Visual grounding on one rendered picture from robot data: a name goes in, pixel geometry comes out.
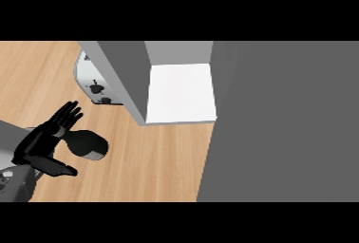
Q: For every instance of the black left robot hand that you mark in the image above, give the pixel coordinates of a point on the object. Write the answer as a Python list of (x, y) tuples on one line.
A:
[(41, 140)]

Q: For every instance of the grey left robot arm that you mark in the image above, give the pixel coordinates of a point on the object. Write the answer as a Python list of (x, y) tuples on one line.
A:
[(12, 177)]

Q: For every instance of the dark wine bottle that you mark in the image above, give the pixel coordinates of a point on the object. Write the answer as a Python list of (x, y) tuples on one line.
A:
[(86, 145)]

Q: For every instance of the grey open cabinet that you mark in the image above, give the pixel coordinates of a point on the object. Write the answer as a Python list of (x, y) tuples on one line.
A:
[(178, 91)]

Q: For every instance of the dark grey cabinet door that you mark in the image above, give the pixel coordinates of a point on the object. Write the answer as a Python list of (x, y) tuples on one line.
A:
[(281, 123)]

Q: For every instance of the pale appliance with black knobs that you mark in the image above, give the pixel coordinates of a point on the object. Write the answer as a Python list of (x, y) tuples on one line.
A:
[(94, 82)]

